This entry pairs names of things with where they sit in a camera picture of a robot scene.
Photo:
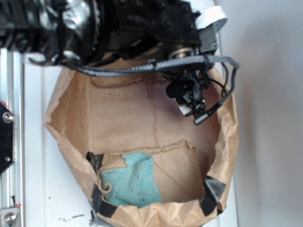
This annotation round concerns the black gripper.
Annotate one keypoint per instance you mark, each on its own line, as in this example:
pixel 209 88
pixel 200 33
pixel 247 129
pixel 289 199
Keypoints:
pixel 171 46

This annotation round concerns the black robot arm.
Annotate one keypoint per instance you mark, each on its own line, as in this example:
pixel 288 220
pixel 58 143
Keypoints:
pixel 112 38

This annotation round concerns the brown paper bag tray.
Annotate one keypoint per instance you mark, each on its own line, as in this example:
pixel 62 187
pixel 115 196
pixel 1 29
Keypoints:
pixel 97 121

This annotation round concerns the light blue cloth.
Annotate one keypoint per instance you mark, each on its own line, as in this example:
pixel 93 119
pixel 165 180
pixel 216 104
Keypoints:
pixel 134 184

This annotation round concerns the white plastic bin lid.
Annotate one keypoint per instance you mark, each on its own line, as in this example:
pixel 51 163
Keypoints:
pixel 52 196

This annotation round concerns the grey camera module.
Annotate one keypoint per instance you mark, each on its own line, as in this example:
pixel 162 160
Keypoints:
pixel 208 39

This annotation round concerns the aluminium frame rail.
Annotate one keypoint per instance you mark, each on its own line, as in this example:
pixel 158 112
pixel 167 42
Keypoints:
pixel 11 85

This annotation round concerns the black corner bracket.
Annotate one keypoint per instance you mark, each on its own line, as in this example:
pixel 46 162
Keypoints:
pixel 6 138

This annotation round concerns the silver lower bracket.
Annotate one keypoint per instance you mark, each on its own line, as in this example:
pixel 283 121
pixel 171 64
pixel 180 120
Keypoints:
pixel 9 217

